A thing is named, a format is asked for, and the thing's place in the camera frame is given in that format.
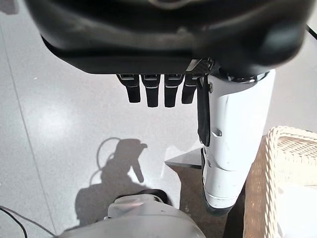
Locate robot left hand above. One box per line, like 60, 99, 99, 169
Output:
23, 0, 309, 218

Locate cream wicker basket tray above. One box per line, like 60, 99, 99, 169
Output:
264, 125, 317, 238

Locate silver robot left leg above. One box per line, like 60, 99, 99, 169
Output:
55, 188, 208, 238

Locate white rolled cloth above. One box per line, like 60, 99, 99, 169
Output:
274, 182, 317, 238

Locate thin grey floor cable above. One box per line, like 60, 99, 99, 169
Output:
0, 205, 28, 238

